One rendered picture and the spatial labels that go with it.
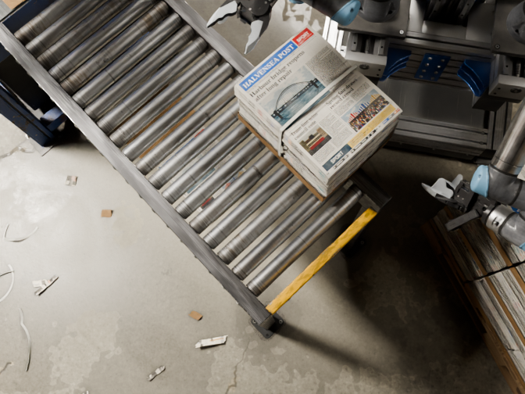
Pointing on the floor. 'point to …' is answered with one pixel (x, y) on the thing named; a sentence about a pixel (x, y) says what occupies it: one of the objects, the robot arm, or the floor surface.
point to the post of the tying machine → (24, 119)
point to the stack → (500, 282)
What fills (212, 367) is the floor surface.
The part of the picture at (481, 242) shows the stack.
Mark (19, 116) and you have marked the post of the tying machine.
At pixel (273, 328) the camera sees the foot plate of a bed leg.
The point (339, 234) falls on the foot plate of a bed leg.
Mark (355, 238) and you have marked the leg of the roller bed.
